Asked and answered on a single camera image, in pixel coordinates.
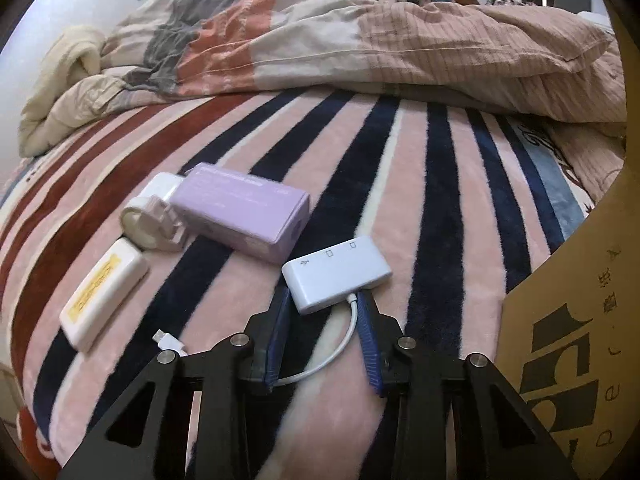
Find striped patchwork duvet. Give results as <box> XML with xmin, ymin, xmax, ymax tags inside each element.
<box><xmin>47</xmin><ymin>0</ymin><xmax>627</xmax><ymax>123</ymax></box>

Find striped fleece blanket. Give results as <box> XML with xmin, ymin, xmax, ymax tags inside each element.
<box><xmin>0</xmin><ymin>85</ymin><xmax>588</xmax><ymax>476</ymax></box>

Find cardboard box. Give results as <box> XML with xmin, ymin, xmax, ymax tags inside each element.
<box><xmin>501</xmin><ymin>5</ymin><xmax>640</xmax><ymax>480</ymax></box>

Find pink and white tape dispenser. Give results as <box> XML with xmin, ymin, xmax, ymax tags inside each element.
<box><xmin>119</xmin><ymin>195</ymin><xmax>188</xmax><ymax>255</ymax></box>

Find white plug adapter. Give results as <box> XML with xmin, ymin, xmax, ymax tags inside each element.
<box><xmin>138</xmin><ymin>171</ymin><xmax>188</xmax><ymax>203</ymax></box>

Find cream fleece blanket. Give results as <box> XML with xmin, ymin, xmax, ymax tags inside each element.
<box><xmin>19</xmin><ymin>25</ymin><xmax>126</xmax><ymax>157</ymax></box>

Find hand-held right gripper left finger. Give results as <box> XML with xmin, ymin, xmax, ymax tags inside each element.
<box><xmin>59</xmin><ymin>287</ymin><xmax>293</xmax><ymax>480</ymax></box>

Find white charger with yellow label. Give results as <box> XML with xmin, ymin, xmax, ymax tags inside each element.
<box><xmin>59</xmin><ymin>238</ymin><xmax>150</xmax><ymax>353</ymax></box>

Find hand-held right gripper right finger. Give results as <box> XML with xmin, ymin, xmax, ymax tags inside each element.
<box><xmin>356</xmin><ymin>290</ymin><xmax>581</xmax><ymax>480</ymax></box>

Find white adapter hub with cable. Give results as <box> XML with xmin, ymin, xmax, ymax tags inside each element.
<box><xmin>153</xmin><ymin>234</ymin><xmax>394</xmax><ymax>387</ymax></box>

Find purple power bank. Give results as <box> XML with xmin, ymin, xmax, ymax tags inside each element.
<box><xmin>170</xmin><ymin>162</ymin><xmax>311</xmax><ymax>265</ymax></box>

